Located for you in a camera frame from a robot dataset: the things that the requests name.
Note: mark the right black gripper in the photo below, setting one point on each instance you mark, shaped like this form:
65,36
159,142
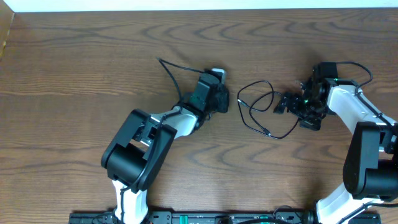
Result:
313,123

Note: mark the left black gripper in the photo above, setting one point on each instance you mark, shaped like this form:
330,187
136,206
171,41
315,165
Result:
224,100

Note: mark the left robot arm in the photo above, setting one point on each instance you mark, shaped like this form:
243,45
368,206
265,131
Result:
136,153

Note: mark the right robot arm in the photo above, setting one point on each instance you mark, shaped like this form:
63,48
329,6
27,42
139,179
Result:
370,168

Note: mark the cardboard panel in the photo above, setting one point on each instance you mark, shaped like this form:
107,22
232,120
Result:
6,19

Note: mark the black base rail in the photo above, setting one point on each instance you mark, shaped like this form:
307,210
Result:
185,218

